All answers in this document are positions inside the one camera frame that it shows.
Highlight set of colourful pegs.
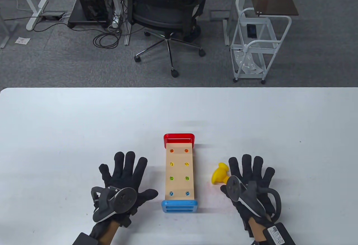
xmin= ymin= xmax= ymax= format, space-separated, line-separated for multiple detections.
xmin=169 ymin=149 xmax=191 ymax=196

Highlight black floor socket box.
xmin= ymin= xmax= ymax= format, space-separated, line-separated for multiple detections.
xmin=39 ymin=12 xmax=65 ymax=21

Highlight yellow toy hammer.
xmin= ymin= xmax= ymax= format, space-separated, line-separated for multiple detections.
xmin=212 ymin=162 xmax=230 ymax=185

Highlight person's right forearm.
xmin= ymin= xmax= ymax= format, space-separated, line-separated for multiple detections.
xmin=248 ymin=216 xmax=272 ymax=241

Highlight white office desk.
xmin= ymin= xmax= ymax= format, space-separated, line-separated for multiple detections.
xmin=17 ymin=0 xmax=49 ymax=32

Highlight person's left forearm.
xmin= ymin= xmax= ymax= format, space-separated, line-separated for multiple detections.
xmin=91 ymin=219 xmax=120 ymax=245

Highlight rainbow wooden hammer bench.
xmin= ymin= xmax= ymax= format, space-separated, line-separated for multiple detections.
xmin=161 ymin=133 xmax=199 ymax=215

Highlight person's right hand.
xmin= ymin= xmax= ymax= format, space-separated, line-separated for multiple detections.
xmin=220 ymin=154 xmax=281 ymax=237

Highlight black forearm battery pack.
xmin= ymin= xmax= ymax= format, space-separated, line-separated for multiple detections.
xmin=72 ymin=232 xmax=98 ymax=245
xmin=262 ymin=222 xmax=296 ymax=245

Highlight clear plastic bag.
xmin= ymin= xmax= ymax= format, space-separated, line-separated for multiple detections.
xmin=234 ymin=50 xmax=265 ymax=75

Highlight white utility cart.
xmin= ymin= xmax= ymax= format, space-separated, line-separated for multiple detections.
xmin=230 ymin=0 xmax=293 ymax=84

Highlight aluminium frame post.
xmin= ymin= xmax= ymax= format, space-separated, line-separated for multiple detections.
xmin=223 ymin=0 xmax=244 ymax=46
xmin=0 ymin=11 xmax=19 ymax=50
xmin=124 ymin=0 xmax=134 ymax=46

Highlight person's left hand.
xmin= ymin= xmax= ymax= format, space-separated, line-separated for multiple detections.
xmin=91 ymin=151 xmax=159 ymax=228

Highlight black office chair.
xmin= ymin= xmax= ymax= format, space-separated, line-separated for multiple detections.
xmin=124 ymin=0 xmax=211 ymax=78

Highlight black handheld controller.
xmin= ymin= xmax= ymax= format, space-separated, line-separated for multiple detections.
xmin=91 ymin=186 xmax=138 ymax=223
xmin=226 ymin=175 xmax=282 ymax=218

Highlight black computer stand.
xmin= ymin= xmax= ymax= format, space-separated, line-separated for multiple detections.
xmin=68 ymin=0 xmax=110 ymax=29

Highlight white power strip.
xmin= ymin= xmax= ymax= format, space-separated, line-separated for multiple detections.
xmin=112 ymin=0 xmax=121 ymax=29

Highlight bundle of black cables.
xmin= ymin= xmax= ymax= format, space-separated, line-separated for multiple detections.
xmin=92 ymin=0 xmax=126 ymax=50

